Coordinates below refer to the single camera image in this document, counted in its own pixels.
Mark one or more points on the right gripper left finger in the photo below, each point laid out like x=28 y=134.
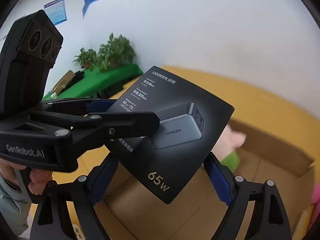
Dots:
x=52 y=219

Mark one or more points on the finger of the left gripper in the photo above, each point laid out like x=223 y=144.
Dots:
x=97 y=103
x=124 y=125

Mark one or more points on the black UGREEN charger box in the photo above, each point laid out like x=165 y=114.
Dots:
x=191 y=121

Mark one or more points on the pastel plush toy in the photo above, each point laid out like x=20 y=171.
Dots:
x=226 y=146

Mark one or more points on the person left hand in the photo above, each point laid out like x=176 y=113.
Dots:
x=38 y=178

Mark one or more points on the green cloth covered table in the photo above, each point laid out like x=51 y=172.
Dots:
x=95 y=81

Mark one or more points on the small cardboard box background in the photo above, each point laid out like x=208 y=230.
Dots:
x=63 y=82

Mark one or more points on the small potted green plant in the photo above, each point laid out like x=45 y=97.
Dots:
x=86 y=58

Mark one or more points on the pink plush toy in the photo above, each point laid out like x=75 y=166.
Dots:
x=315 y=200

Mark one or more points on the large potted green plant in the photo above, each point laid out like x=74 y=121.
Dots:
x=115 y=53

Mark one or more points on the grey green jacket sleeve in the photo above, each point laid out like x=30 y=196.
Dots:
x=14 y=208

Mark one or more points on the brown cardboard box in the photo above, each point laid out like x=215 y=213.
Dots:
x=129 y=211

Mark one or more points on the blue wall poster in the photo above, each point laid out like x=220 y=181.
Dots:
x=56 y=11

